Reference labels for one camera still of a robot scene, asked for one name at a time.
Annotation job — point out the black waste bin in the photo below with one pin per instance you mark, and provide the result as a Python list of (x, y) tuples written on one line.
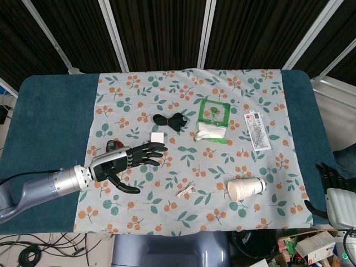
[(256, 244)]

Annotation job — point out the green tissue pack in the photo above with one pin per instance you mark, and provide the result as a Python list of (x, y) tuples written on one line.
[(211, 130)]

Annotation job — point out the white cardboard box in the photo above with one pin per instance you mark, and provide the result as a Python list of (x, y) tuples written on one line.
[(315, 246)]

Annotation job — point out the floral orange berry tablecloth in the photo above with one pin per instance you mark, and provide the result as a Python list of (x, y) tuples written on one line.
[(194, 167)]

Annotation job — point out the black power adapter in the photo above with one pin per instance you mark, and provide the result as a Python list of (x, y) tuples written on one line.
[(2, 114)]

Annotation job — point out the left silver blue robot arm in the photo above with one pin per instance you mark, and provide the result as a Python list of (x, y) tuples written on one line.
[(41, 189)]

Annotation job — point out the brown tea bottle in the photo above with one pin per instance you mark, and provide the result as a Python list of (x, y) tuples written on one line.
[(118, 144)]

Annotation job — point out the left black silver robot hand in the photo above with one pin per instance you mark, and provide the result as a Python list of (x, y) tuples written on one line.
[(107, 167)]

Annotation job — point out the white aluminium partition post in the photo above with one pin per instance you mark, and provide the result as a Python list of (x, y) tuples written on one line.
[(207, 33), (50, 36), (308, 36), (114, 33), (333, 65)]

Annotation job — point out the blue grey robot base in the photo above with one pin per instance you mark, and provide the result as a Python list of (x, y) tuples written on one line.
[(169, 250)]

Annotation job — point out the teal table cover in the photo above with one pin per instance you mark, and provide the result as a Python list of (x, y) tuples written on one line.
[(53, 116)]

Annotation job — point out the stack of white paper cups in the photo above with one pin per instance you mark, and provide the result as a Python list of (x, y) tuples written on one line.
[(244, 189)]

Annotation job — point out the white clear pin package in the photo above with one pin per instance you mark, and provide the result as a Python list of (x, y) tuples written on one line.
[(257, 130)]

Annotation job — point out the black sock bundle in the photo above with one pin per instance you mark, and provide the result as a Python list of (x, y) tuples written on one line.
[(169, 121)]

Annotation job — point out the white plug charger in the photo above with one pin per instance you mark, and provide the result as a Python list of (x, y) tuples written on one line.
[(157, 137)]

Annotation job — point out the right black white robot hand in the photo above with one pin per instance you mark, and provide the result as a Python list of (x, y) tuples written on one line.
[(340, 205)]

